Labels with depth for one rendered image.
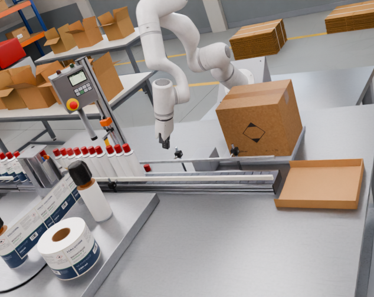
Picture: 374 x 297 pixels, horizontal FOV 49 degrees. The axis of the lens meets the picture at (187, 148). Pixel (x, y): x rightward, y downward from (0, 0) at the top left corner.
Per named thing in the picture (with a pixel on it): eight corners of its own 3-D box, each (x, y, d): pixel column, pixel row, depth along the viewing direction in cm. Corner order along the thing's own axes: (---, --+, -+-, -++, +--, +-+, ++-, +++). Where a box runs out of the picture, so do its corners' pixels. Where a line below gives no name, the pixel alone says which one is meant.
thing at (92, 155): (100, 181, 218) (83, 150, 208) (105, 175, 221) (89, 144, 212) (107, 181, 215) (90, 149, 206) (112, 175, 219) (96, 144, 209)
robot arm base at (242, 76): (221, 98, 243) (204, 86, 229) (230, 68, 245) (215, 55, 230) (248, 102, 232) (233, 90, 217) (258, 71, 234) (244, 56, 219)
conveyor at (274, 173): (20, 189, 254) (16, 184, 252) (29, 181, 260) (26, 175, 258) (275, 190, 168) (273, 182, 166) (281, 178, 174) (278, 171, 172)
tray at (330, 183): (275, 207, 161) (273, 199, 159) (291, 167, 180) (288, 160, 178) (357, 209, 145) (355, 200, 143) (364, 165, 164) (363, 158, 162)
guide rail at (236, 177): (82, 181, 222) (81, 178, 221) (84, 180, 222) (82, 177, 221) (272, 180, 165) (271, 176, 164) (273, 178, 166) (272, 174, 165)
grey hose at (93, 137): (90, 141, 219) (72, 106, 209) (94, 137, 221) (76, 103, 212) (95, 140, 217) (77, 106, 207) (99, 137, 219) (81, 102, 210)
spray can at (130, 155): (134, 181, 205) (118, 148, 196) (138, 175, 209) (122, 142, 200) (143, 181, 203) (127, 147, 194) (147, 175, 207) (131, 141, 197)
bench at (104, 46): (56, 102, 724) (33, 61, 688) (86, 81, 776) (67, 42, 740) (147, 95, 590) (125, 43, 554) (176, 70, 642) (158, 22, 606)
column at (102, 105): (128, 172, 227) (74, 60, 196) (133, 167, 230) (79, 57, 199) (135, 172, 224) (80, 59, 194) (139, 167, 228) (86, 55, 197)
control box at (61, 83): (65, 111, 207) (47, 76, 199) (95, 95, 212) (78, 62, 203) (69, 115, 199) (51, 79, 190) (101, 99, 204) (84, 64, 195)
